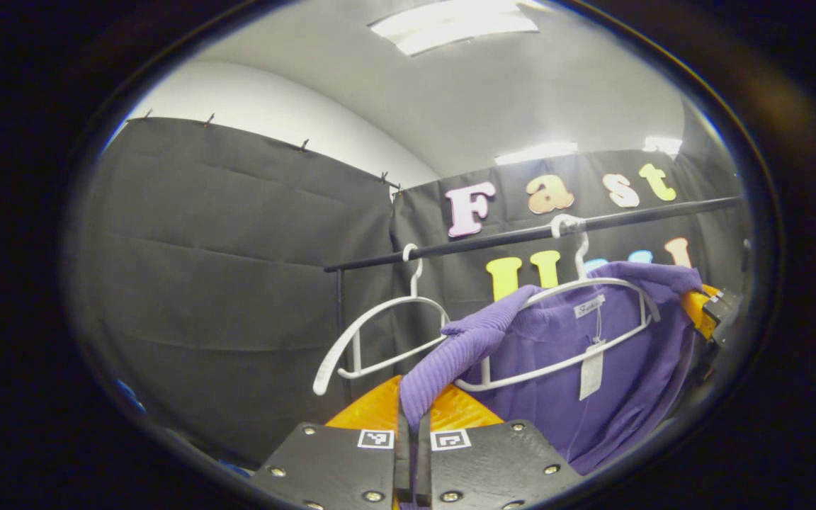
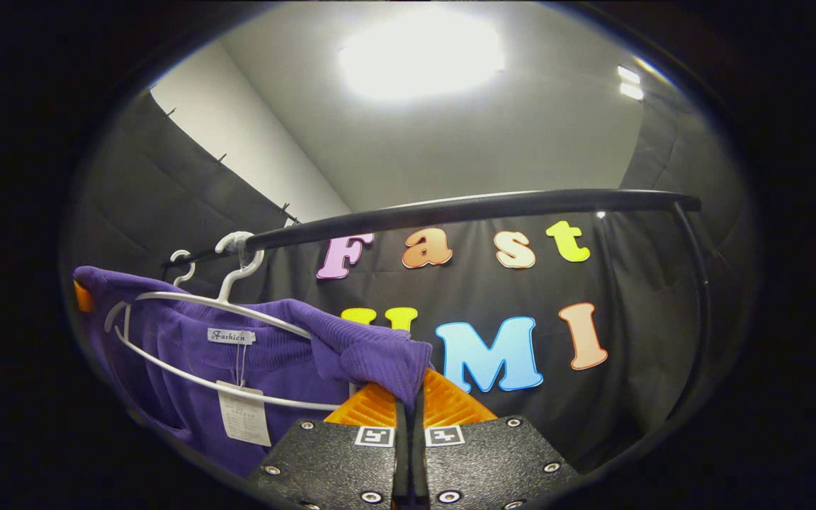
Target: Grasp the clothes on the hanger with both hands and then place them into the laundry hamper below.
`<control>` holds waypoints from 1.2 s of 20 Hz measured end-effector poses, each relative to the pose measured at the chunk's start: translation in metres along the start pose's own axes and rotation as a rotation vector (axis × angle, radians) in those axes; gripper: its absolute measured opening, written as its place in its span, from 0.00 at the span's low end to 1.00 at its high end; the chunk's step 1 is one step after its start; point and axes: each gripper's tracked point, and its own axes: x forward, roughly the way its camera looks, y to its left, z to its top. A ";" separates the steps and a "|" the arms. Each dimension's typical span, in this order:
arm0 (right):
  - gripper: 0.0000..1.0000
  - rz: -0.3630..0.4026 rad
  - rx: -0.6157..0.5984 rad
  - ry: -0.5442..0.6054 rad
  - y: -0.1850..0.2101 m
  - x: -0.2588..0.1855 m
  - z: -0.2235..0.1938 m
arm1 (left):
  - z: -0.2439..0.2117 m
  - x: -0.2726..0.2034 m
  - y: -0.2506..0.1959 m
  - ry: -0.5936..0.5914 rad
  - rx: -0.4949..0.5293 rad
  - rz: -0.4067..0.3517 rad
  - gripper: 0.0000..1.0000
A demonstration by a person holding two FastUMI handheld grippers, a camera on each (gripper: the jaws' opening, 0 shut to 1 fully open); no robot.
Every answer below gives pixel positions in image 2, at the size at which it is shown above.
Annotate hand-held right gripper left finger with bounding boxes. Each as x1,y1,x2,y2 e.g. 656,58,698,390
247,382,409,510

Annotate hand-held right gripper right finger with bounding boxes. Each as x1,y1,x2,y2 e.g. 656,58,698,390
409,368,583,510

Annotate purple knit cardigan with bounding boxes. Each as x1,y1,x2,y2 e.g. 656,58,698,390
72,266,434,480

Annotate white plastic clothes hanger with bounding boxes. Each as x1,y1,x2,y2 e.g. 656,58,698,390
169,249,197,288
103,232,356,412

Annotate black metal clothes rack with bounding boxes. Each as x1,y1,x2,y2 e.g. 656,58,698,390
160,188,713,426

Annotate black backdrop cloth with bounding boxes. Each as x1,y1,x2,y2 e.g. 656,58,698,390
61,67,759,472

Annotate large ceiling light panel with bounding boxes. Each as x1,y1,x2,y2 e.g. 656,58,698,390
337,7,506,102

